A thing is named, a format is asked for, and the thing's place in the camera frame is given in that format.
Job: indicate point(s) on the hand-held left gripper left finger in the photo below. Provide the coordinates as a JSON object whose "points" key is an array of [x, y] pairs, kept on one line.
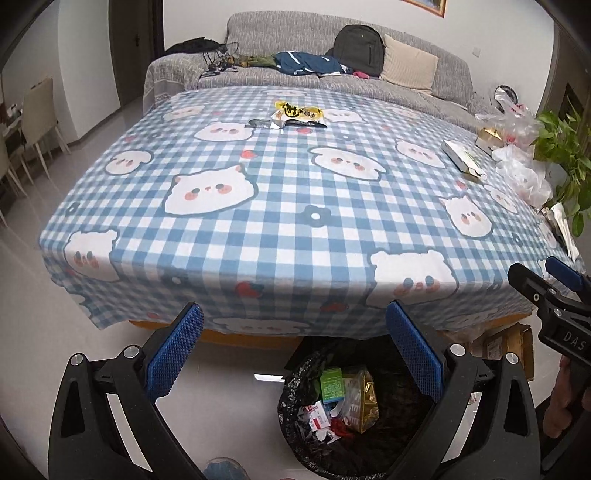
{"points": [[178, 355]]}

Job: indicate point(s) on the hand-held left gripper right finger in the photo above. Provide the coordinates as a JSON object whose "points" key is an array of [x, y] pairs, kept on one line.
{"points": [[415, 350]]}

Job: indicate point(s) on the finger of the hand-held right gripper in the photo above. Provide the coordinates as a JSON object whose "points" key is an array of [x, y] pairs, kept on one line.
{"points": [[531, 286], [565, 272]]}

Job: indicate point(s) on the gold foil bag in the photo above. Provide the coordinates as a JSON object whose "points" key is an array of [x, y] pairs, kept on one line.
{"points": [[367, 406]]}

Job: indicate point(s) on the clear bag with gold print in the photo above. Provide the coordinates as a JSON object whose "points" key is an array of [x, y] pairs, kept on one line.
{"points": [[348, 408]]}

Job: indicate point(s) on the red mesh net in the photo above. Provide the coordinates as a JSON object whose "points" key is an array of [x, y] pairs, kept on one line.
{"points": [[341, 429]]}

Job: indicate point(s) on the trash bin with black bag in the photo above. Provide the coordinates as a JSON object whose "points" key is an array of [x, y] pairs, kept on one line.
{"points": [[300, 452]]}

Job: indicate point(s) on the person's right hand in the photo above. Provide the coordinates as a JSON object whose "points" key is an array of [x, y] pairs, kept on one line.
{"points": [[561, 401]]}

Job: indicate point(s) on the white paper napkins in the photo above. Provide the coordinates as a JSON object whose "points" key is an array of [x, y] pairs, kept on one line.
{"points": [[565, 226]]}

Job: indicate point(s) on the cardboard box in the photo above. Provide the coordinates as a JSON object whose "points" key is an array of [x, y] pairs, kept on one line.
{"points": [[496, 346]]}

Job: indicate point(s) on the wooden table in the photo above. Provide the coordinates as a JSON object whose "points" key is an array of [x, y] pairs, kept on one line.
{"points": [[249, 338]]}

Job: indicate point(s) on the white plastic bag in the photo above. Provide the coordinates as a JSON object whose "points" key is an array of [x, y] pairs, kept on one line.
{"points": [[526, 177]]}

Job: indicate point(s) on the blue slipper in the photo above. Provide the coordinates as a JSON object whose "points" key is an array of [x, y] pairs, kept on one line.
{"points": [[224, 468]]}

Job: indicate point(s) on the potted green plant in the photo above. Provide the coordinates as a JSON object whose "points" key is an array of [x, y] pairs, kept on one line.
{"points": [[561, 143]]}

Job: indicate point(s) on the flat white green box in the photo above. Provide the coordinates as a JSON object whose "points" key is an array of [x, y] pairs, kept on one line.
{"points": [[461, 159]]}

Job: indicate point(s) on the blue checked bear tablecloth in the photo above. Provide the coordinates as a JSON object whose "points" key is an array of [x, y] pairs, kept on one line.
{"points": [[277, 240]]}

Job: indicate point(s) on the gold gift box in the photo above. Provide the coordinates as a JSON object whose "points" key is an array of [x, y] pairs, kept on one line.
{"points": [[489, 138]]}

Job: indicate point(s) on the large clear plastic bag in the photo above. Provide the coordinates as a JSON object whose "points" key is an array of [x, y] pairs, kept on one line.
{"points": [[517, 122]]}

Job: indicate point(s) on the silver foil wrapper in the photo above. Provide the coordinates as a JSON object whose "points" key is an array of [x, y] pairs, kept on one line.
{"points": [[263, 123]]}

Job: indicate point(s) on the beige pillow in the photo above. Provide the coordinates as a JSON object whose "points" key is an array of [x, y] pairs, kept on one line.
{"points": [[408, 67]]}

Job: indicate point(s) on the beige dining chair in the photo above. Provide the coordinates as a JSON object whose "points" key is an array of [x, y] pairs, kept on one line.
{"points": [[7, 170], [41, 110]]}

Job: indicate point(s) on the yellow snack wrapper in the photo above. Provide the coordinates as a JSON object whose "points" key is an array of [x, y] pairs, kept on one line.
{"points": [[295, 113]]}

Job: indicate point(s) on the pink cloth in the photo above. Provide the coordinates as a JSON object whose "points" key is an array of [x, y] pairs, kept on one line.
{"points": [[361, 74]]}

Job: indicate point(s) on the dark grey backpack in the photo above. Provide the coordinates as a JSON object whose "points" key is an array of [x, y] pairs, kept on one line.
{"points": [[358, 48]]}

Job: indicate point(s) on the framed landscape painting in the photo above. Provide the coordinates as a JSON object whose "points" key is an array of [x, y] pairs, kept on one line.
{"points": [[434, 5]]}

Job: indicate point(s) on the olive cloth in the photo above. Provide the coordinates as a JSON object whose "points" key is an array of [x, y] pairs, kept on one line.
{"points": [[256, 61]]}

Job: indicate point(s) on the black clothing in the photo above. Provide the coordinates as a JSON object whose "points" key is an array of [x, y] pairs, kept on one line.
{"points": [[194, 45]]}

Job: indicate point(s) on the blue jacket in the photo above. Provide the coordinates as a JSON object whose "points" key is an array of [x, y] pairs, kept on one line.
{"points": [[300, 62]]}

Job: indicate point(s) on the dark door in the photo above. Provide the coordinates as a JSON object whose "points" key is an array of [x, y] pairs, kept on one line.
{"points": [[147, 27]]}

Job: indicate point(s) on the grey sofa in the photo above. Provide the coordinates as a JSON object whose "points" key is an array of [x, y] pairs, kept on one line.
{"points": [[277, 21]]}

